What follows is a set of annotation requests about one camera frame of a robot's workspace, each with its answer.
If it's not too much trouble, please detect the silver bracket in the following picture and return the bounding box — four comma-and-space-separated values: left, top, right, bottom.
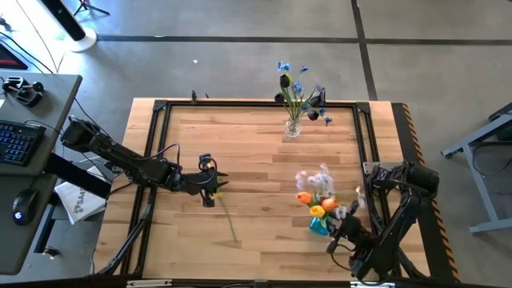
126, 278, 173, 288
350, 281, 397, 288

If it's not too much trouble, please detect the blue glass vase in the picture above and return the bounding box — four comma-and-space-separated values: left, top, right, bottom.
310, 217, 332, 237

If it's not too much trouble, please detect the yellow artificial tulip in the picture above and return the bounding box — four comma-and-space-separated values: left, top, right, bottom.
309, 204, 326, 225

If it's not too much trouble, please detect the dark red-edged panel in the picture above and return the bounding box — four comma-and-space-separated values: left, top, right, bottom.
0, 42, 29, 71

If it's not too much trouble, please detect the clear glass vase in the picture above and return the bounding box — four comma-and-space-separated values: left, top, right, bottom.
284, 117, 303, 139

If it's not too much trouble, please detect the black aluminium table frame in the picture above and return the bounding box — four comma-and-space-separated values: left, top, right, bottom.
94, 98, 431, 281

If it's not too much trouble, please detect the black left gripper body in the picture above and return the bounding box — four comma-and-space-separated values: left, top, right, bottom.
194, 154, 220, 208

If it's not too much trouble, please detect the black computer mouse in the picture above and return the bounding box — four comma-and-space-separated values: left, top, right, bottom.
11, 187, 40, 227

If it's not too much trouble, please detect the grey office desk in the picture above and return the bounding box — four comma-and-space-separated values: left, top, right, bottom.
0, 70, 84, 277

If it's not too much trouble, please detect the black backlit keyboard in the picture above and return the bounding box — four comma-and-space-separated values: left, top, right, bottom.
0, 119, 47, 168

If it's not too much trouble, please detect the black tripod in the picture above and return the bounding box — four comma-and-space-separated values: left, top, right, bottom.
73, 0, 111, 17

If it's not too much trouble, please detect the white artificial flower spray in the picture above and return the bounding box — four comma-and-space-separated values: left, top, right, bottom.
294, 162, 365, 221

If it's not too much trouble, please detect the black tower with white base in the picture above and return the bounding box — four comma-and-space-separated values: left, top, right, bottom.
39, 0, 98, 54

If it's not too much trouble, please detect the blue artificial flower spray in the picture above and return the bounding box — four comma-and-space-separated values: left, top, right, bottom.
276, 60, 333, 129

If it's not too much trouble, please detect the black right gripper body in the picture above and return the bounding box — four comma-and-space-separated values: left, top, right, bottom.
331, 214, 366, 251

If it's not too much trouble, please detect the black clamp tool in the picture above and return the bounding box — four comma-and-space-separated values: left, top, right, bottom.
2, 75, 45, 108

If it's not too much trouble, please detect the grey metal stand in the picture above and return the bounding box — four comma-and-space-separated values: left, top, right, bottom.
441, 102, 512, 236

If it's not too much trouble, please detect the white box with label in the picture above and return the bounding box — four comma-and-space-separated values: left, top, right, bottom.
54, 166, 108, 226

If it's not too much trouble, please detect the green flower stem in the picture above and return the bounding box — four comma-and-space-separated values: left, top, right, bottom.
210, 191, 238, 244

